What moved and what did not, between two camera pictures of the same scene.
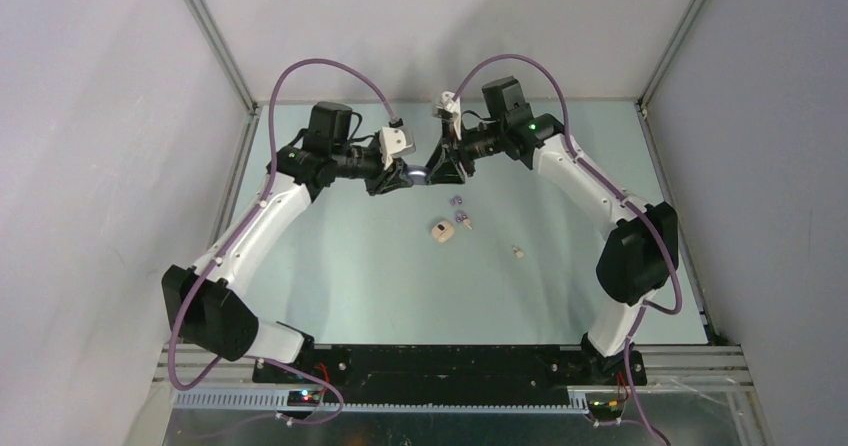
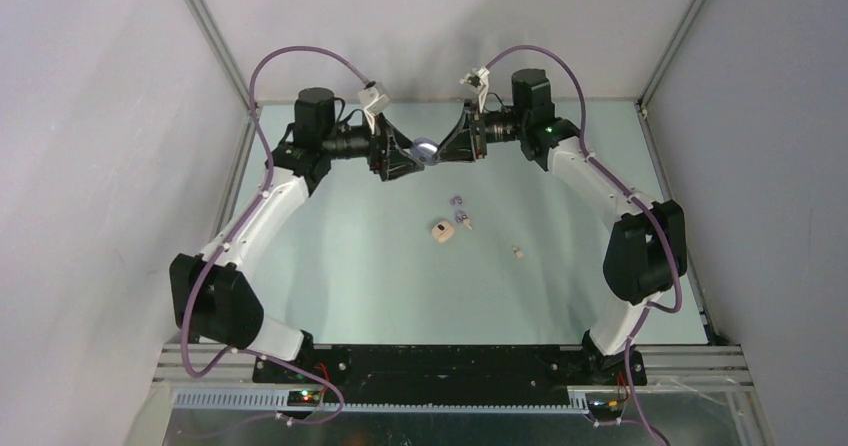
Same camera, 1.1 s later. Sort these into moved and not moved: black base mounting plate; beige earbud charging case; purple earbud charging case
Moved: purple earbud charging case
Not moved: black base mounting plate; beige earbud charging case
